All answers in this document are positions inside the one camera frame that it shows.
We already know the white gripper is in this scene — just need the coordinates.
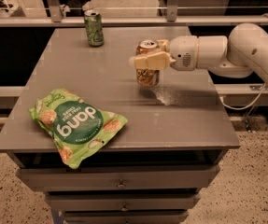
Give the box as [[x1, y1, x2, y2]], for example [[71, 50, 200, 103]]
[[129, 35, 198, 71]]

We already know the green rice chip bag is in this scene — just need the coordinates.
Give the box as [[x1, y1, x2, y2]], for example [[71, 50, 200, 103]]
[[29, 89, 128, 169]]

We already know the grey drawer cabinet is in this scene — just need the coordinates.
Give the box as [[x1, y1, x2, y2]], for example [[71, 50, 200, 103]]
[[0, 27, 239, 224]]

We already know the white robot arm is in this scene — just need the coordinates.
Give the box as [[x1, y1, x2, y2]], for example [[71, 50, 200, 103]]
[[129, 23, 268, 87]]

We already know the green soda can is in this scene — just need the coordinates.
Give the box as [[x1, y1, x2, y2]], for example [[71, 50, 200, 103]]
[[84, 9, 105, 47]]

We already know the orange soda can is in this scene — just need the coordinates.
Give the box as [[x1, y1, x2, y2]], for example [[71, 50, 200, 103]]
[[135, 40, 160, 88]]

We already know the metal railing frame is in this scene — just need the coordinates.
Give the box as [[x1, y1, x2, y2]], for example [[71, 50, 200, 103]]
[[0, 0, 268, 27]]

